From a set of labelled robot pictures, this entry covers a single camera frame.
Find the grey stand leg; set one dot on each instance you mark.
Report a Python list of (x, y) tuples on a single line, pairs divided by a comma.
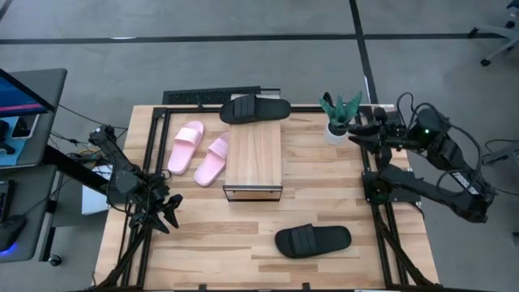
[(504, 156)]

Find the office chair base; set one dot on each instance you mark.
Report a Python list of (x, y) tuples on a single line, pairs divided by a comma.
[(510, 24)]

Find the black aluminium table frame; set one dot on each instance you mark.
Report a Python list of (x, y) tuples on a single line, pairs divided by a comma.
[(186, 109)]

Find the black keyboard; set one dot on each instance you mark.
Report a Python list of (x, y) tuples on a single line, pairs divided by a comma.
[(5, 200), (194, 96)]

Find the grey desk with mouse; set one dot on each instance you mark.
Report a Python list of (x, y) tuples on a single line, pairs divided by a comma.
[(32, 203)]

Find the black caster wheel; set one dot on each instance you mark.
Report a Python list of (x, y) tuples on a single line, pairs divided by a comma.
[(54, 260)]

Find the computer monitor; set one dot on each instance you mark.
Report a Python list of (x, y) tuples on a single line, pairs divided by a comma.
[(16, 97)]

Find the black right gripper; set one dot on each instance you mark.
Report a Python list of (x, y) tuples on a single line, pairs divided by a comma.
[(393, 131)]

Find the grey desk with monitor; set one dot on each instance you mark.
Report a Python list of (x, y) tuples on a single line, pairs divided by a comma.
[(50, 121)]

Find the smartphone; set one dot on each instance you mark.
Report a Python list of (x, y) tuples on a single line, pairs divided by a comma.
[(25, 126)]

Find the white box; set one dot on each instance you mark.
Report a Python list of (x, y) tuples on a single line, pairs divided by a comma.
[(93, 203)]

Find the black slide sandal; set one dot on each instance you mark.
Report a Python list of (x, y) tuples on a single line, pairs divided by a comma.
[(255, 109), (312, 241)]

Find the wooden shelf with black frame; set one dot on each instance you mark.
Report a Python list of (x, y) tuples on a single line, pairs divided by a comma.
[(253, 158)]

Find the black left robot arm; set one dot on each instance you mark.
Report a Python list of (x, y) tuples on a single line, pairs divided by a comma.
[(121, 178)]

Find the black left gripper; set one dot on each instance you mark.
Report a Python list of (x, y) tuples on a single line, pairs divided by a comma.
[(152, 200)]

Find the light blue desk mat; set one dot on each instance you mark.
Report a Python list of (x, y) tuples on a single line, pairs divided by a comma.
[(18, 156)]

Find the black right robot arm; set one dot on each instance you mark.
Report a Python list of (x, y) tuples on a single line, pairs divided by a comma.
[(442, 190)]

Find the black computer mouse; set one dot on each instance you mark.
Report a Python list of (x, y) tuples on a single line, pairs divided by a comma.
[(10, 231)]

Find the pink slide sandal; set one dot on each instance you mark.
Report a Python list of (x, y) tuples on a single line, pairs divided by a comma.
[(211, 162), (185, 148)]

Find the black desk beam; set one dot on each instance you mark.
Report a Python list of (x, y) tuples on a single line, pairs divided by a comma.
[(69, 168)]

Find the green plant in white pot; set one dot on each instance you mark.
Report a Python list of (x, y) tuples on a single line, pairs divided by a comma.
[(340, 117)]

